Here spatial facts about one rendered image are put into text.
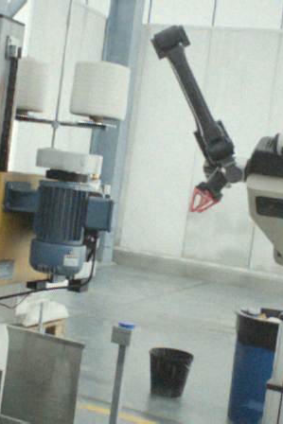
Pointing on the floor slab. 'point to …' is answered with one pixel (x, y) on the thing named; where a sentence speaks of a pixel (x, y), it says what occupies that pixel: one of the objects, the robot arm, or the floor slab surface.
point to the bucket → (169, 371)
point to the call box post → (118, 385)
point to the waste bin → (252, 363)
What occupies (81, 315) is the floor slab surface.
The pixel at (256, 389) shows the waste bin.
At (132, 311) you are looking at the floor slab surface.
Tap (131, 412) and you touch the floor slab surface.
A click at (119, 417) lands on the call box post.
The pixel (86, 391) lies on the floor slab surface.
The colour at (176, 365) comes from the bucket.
